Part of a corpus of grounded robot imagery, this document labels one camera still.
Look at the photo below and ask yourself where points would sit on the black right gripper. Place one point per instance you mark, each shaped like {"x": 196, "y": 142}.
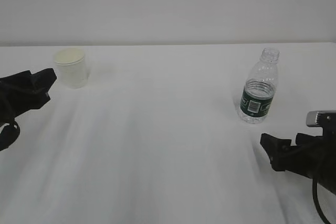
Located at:
{"x": 309, "y": 153}

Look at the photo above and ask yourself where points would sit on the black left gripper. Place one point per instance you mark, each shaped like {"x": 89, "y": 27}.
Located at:
{"x": 18, "y": 92}

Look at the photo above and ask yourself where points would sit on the white paper cup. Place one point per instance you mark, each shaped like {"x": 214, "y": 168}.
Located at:
{"x": 72, "y": 67}

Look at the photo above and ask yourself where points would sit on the clear plastic water bottle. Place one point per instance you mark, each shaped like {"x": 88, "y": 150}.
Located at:
{"x": 260, "y": 88}

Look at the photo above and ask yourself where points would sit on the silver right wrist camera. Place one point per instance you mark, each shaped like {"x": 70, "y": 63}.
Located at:
{"x": 321, "y": 118}

